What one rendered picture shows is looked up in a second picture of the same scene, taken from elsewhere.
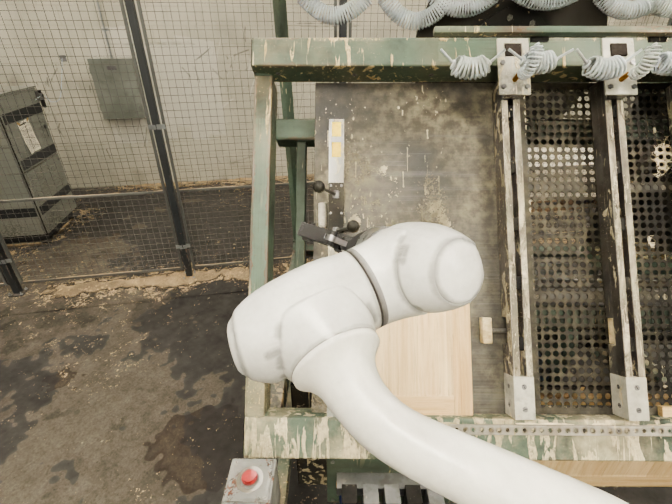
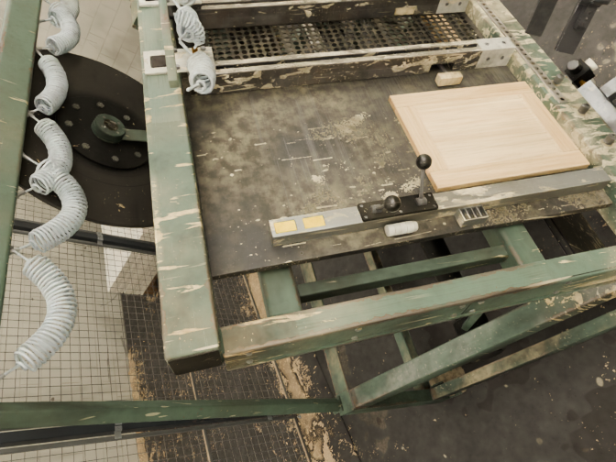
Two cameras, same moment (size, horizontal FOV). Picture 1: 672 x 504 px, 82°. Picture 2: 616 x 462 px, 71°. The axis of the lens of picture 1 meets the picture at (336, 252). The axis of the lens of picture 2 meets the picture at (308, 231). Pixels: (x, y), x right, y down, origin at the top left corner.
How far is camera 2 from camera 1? 0.98 m
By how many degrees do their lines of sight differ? 37
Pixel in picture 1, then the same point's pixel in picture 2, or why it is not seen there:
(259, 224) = (454, 291)
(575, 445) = (506, 20)
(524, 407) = (502, 42)
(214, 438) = not seen: outside the picture
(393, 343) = (502, 141)
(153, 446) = not seen: outside the picture
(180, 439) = not seen: outside the picture
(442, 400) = (528, 101)
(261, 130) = (316, 321)
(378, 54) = (178, 180)
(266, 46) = (181, 330)
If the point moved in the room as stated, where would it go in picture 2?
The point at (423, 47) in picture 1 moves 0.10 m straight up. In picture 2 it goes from (162, 136) to (120, 121)
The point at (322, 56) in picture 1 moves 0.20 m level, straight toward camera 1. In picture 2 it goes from (189, 245) to (241, 184)
